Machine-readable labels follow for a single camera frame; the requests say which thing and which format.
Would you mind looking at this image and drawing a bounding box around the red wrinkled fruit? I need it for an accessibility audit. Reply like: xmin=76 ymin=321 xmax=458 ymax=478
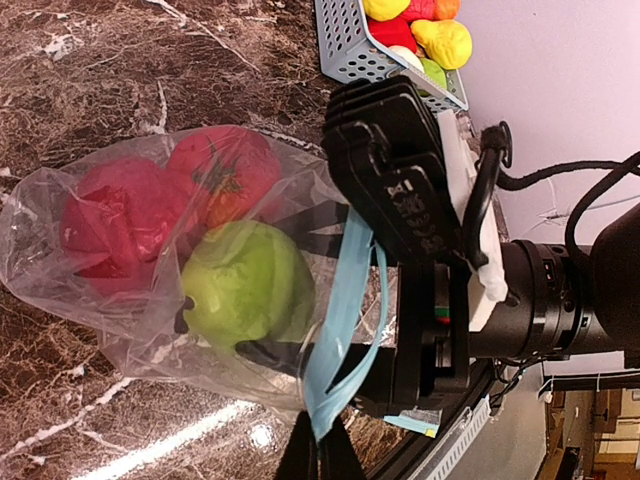
xmin=59 ymin=156 xmax=190 ymax=297

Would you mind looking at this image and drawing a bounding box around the white garlic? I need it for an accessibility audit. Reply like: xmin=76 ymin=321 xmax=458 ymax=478
xmin=388 ymin=45 xmax=424 ymax=73

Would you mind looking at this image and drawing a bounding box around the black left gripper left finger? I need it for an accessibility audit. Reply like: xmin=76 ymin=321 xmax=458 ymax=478
xmin=273 ymin=412 xmax=319 ymax=480

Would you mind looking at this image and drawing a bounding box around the black front table rail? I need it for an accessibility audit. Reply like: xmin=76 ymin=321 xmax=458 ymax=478
xmin=367 ymin=360 xmax=494 ymax=480

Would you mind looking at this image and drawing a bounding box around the green lime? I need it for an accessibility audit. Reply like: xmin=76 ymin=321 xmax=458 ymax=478
xmin=419 ymin=57 xmax=447 ymax=90

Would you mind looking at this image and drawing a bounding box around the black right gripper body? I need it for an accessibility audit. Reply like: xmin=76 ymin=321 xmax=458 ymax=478
xmin=391 ymin=262 xmax=470 ymax=408

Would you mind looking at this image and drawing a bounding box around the yellow apple front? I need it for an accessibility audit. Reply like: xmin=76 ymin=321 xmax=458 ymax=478
xmin=362 ymin=0 xmax=411 ymax=22

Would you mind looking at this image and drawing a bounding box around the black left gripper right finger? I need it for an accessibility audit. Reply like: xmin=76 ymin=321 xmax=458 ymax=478
xmin=319 ymin=416 xmax=365 ymax=480

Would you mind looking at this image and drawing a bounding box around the green pear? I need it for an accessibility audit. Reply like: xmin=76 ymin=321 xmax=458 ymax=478
xmin=176 ymin=220 xmax=315 ymax=351

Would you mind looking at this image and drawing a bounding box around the white slotted cable duct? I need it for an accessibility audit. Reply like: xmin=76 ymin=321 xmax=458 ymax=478
xmin=408 ymin=395 xmax=491 ymax=480

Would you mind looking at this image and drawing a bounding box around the light blue plastic basket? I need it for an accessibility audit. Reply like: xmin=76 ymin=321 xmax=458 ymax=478
xmin=314 ymin=0 xmax=469 ymax=112

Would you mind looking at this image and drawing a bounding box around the orange fruit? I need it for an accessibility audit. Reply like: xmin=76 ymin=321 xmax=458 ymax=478
xmin=434 ymin=0 xmax=461 ymax=21

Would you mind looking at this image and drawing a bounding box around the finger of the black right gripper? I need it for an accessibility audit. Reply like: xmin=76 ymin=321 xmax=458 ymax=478
xmin=235 ymin=340 xmax=396 ymax=400
xmin=279 ymin=202 xmax=351 ymax=259

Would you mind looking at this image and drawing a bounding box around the red tomato with stem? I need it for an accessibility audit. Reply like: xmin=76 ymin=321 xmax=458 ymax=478
xmin=167 ymin=126 xmax=282 ymax=228

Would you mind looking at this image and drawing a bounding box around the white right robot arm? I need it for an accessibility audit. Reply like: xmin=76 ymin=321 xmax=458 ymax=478
xmin=330 ymin=146 xmax=639 ymax=412

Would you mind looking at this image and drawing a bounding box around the clear zip bag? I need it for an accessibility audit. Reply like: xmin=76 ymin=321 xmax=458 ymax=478
xmin=0 ymin=124 xmax=444 ymax=444

